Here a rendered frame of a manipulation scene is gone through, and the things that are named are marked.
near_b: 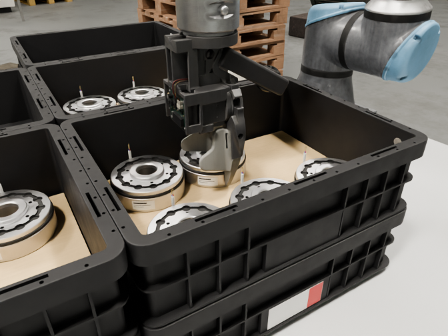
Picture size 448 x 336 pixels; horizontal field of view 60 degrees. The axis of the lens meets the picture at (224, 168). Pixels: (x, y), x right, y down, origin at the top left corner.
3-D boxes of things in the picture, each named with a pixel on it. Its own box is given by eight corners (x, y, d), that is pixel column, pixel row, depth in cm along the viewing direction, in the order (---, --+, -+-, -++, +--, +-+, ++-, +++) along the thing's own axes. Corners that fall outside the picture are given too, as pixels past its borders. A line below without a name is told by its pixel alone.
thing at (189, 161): (225, 135, 66) (225, 133, 66) (257, 162, 58) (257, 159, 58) (170, 149, 62) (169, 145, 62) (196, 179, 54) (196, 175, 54)
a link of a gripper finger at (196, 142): (177, 165, 60) (177, 115, 54) (211, 156, 63) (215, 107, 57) (185, 177, 58) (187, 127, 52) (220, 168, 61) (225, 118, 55)
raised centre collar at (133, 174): (154, 161, 58) (153, 157, 58) (171, 175, 55) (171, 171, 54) (123, 171, 55) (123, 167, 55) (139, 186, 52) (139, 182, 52)
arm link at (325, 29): (322, 55, 95) (331, -5, 88) (371, 68, 86) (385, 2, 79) (289, 63, 88) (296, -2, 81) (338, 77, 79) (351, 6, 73)
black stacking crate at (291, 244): (280, 133, 77) (285, 77, 71) (409, 212, 55) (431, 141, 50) (75, 193, 60) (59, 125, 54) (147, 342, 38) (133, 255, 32)
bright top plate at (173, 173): (161, 151, 61) (161, 148, 61) (197, 179, 54) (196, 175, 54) (99, 172, 56) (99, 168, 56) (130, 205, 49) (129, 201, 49)
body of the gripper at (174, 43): (165, 119, 54) (158, 29, 48) (220, 108, 58) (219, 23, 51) (187, 141, 48) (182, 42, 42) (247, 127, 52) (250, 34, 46)
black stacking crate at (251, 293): (276, 179, 83) (281, 129, 77) (393, 268, 61) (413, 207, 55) (87, 246, 65) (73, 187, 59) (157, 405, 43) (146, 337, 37)
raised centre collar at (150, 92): (149, 89, 85) (149, 86, 84) (157, 95, 81) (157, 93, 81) (127, 93, 83) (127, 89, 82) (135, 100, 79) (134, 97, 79)
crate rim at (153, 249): (284, 87, 72) (285, 74, 71) (429, 154, 50) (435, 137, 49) (61, 137, 55) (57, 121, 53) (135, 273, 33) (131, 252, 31)
